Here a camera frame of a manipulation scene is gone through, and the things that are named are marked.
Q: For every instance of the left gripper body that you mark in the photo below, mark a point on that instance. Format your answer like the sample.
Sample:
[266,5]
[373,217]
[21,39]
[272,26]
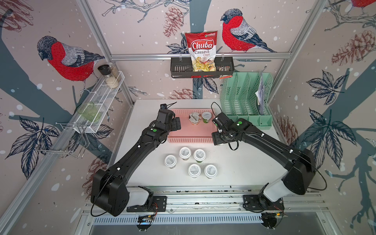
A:
[174,125]

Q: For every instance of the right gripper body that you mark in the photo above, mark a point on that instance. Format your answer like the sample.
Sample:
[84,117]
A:
[220,137]

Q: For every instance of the green foil-lid yogurt cup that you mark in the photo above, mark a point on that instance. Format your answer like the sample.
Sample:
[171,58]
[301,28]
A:
[206,117]

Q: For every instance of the Chobani yogurt cup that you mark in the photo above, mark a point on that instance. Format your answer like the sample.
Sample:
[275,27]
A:
[195,118]

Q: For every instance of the white-lid yogurt cup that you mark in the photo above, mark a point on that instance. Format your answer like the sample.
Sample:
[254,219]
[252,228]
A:
[211,171]
[185,153]
[194,170]
[170,161]
[199,155]

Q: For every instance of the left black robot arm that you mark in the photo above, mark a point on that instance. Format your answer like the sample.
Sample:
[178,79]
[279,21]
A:
[109,191]

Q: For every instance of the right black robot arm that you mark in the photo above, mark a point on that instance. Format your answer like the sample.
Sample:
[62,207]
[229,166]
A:
[300,164]

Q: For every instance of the pink perforated plastic basket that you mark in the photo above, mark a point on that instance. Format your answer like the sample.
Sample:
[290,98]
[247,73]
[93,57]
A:
[192,134]

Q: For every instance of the green plastic file organizer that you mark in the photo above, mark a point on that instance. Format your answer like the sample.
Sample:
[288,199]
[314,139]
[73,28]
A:
[238,98]

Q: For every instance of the white papers in organizer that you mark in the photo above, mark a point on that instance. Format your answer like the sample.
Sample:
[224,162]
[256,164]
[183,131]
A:
[260,94]

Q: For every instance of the clear spice jar on shelf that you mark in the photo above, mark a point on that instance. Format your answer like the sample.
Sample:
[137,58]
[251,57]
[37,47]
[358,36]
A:
[116,72]

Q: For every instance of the black-lid spice jar on shelf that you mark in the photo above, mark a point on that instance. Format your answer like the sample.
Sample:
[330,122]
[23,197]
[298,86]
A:
[105,70]

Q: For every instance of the green glass cup on shelf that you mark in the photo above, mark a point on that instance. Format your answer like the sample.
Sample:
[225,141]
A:
[89,112]

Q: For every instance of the red Chuba cassava chips bag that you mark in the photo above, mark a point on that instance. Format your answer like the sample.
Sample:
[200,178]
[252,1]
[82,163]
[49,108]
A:
[202,49]

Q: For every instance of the black hanging wire basket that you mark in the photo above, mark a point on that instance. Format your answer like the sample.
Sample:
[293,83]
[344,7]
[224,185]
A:
[183,68]

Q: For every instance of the white wire wall shelf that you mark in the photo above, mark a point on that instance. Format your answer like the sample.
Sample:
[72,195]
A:
[102,96]

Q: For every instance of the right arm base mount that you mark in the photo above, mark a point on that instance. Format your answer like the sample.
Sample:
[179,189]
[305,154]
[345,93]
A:
[257,203]

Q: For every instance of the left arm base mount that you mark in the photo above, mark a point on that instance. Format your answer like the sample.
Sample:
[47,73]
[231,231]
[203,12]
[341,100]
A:
[153,204]

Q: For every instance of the metal wire hook rack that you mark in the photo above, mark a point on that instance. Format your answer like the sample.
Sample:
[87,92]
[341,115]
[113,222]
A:
[61,146]

